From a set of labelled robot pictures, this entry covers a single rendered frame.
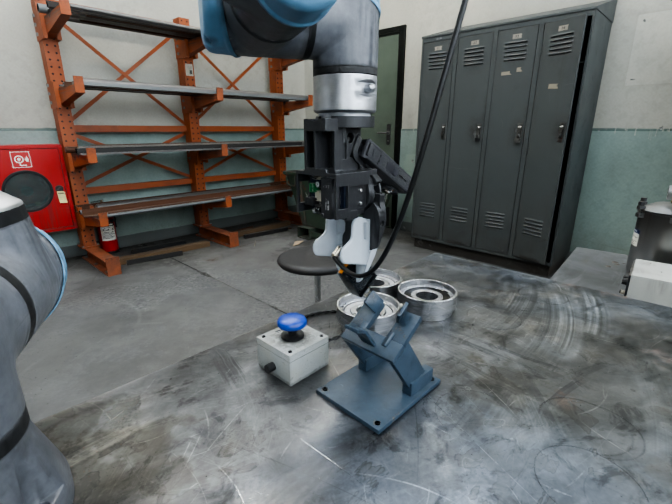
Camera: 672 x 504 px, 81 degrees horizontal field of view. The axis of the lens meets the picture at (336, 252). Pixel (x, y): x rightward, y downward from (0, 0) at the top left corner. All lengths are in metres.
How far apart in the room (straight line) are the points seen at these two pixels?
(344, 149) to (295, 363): 0.27
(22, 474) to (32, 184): 3.59
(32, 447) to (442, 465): 0.36
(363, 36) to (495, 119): 3.03
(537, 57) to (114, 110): 3.56
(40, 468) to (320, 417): 0.26
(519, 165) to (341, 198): 2.99
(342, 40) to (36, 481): 0.49
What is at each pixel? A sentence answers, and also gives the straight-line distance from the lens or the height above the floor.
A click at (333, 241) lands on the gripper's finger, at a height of 0.97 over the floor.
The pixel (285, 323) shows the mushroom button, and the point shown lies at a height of 0.87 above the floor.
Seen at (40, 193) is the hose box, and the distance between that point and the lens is 3.96.
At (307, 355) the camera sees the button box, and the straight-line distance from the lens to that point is 0.53.
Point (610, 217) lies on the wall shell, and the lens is 3.80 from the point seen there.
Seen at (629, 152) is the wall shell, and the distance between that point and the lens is 3.74.
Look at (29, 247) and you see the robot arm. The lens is 0.49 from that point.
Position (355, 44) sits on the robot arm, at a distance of 0.47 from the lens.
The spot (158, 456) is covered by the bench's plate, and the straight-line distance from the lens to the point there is 0.48.
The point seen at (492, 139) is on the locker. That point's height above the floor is 1.04.
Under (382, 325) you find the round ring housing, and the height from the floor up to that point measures 0.83.
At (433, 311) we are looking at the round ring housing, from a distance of 0.69.
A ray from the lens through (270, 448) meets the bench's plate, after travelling 0.46.
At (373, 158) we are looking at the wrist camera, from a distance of 0.50.
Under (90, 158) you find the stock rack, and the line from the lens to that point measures 3.46.
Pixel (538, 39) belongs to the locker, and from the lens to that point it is 3.44.
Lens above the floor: 1.12
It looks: 17 degrees down
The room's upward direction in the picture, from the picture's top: straight up
